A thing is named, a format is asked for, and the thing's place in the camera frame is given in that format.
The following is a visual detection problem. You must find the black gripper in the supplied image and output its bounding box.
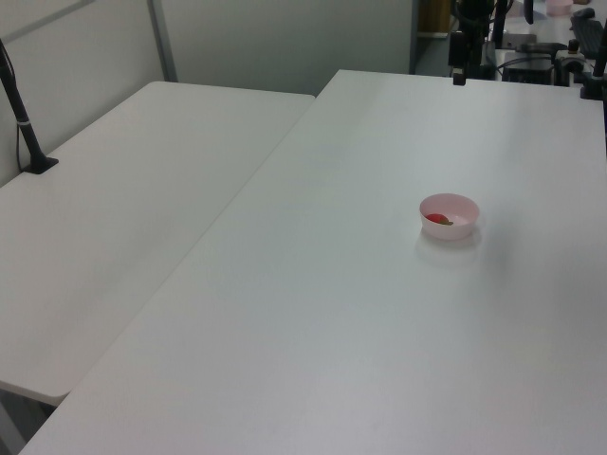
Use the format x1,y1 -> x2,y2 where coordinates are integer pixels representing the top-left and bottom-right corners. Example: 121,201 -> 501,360
449,29 -> 469,87

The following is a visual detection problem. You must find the pink plastic bowl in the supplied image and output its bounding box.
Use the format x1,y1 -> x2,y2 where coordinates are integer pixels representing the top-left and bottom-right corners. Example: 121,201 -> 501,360
418,191 -> 480,242

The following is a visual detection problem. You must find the black equipment box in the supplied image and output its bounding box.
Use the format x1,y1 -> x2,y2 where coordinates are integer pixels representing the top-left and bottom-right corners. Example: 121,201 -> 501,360
502,41 -> 561,85

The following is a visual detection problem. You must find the black keyboard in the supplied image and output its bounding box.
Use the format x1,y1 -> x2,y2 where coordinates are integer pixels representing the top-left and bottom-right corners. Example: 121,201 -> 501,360
568,8 -> 604,57

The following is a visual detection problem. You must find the white side table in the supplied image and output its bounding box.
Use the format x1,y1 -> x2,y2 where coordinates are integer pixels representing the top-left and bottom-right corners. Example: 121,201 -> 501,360
0,81 -> 318,407

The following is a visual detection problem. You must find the black clamp mount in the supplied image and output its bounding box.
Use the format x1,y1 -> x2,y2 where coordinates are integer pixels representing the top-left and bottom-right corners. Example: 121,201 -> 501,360
578,27 -> 607,101

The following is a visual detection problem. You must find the grey partition post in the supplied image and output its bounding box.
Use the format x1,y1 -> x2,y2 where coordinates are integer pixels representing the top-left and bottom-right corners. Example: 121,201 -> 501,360
145,0 -> 179,83

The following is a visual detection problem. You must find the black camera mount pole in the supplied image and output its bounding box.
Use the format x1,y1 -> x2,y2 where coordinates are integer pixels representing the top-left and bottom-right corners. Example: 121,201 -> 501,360
0,37 -> 61,175

